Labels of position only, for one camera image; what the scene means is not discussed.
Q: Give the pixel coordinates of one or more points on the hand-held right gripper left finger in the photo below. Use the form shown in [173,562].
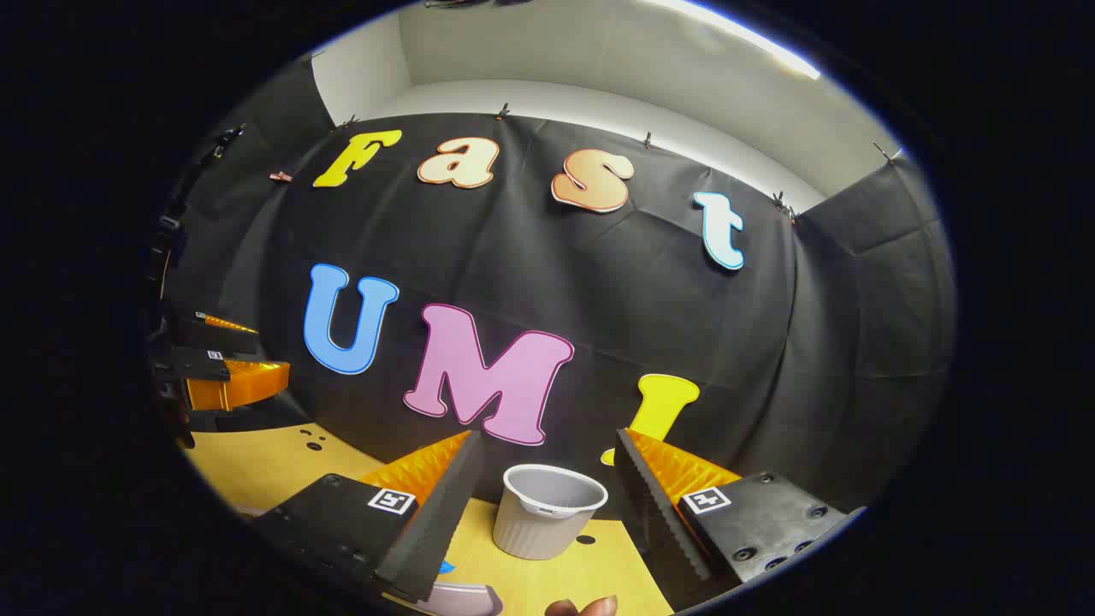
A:
[432,522]

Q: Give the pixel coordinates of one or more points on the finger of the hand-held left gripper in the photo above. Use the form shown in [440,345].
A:
[214,335]
[205,366]

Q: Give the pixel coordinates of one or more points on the wooden desktop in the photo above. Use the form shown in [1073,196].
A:
[274,466]

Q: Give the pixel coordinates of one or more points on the black backdrop cloth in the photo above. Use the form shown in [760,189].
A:
[599,282]

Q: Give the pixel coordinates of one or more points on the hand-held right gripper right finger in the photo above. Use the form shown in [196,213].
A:
[654,522]

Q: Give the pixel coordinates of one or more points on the white ribbed garbage bin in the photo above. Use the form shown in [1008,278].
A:
[547,530]

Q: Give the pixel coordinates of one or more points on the pale lilac dustpan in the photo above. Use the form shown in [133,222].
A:
[466,601]

